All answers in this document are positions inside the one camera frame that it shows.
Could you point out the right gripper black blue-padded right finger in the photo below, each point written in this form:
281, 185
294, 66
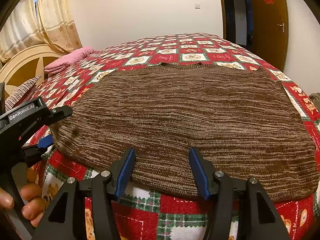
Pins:
258, 216

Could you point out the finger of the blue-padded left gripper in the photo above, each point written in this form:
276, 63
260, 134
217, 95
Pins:
43, 142

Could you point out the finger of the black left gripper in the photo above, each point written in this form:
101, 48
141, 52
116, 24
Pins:
57, 114

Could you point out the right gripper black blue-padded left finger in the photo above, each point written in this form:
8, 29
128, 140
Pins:
65, 216

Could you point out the brown knit sweater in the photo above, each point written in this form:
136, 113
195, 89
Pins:
242, 122

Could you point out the person's left hand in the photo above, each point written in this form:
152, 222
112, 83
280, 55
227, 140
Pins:
33, 211

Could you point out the striped pillow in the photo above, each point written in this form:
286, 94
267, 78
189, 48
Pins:
21, 93

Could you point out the pink pillow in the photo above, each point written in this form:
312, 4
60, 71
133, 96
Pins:
67, 60

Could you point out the cream wooden headboard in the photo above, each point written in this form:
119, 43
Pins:
27, 64

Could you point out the beige patterned curtain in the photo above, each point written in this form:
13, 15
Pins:
35, 22

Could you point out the brown wooden door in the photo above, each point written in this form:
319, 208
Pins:
269, 43

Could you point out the metal door handle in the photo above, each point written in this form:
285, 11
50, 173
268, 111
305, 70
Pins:
282, 27

